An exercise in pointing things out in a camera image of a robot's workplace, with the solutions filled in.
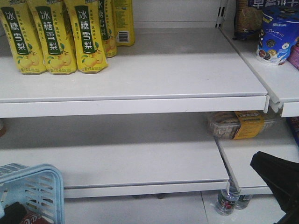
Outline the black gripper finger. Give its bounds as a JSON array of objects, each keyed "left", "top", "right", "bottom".
[
  {"left": 250, "top": 151, "right": 299, "bottom": 213},
  {"left": 3, "top": 202, "right": 27, "bottom": 224}
]

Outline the red coca-cola aluminium bottle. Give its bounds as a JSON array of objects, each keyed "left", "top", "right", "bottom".
[{"left": 20, "top": 210, "right": 49, "bottom": 224}]

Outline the light blue plastic basket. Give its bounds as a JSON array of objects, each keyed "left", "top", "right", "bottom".
[{"left": 0, "top": 163, "right": 65, "bottom": 224}]

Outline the clear water bottle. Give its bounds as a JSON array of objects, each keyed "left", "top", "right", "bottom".
[
  {"left": 215, "top": 181, "right": 240, "bottom": 216},
  {"left": 235, "top": 195, "right": 253, "bottom": 210}
]

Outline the blue chips bag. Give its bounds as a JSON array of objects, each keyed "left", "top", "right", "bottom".
[{"left": 286, "top": 116, "right": 299, "bottom": 145}]

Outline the clear cookie box yellow band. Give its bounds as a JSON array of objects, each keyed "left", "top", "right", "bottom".
[{"left": 206, "top": 110, "right": 282, "bottom": 140}]

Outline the pink snack package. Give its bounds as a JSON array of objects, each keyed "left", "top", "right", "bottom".
[{"left": 287, "top": 42, "right": 299, "bottom": 69}]

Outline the white store shelving unit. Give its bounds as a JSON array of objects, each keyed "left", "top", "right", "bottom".
[{"left": 0, "top": 0, "right": 299, "bottom": 224}]

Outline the blue oreo cookie tub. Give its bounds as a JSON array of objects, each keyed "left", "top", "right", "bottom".
[{"left": 256, "top": 6, "right": 299, "bottom": 66}]

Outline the dark blue biscuit package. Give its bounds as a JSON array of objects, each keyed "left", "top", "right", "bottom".
[{"left": 234, "top": 0, "right": 299, "bottom": 40}]

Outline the yellow pear drink bottle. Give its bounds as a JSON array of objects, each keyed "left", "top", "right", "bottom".
[
  {"left": 65, "top": 0, "right": 108, "bottom": 74},
  {"left": 99, "top": 0, "right": 117, "bottom": 58},
  {"left": 27, "top": 0, "right": 77, "bottom": 75},
  {"left": 0, "top": 0, "right": 47, "bottom": 75},
  {"left": 112, "top": 0, "right": 135, "bottom": 46}
]

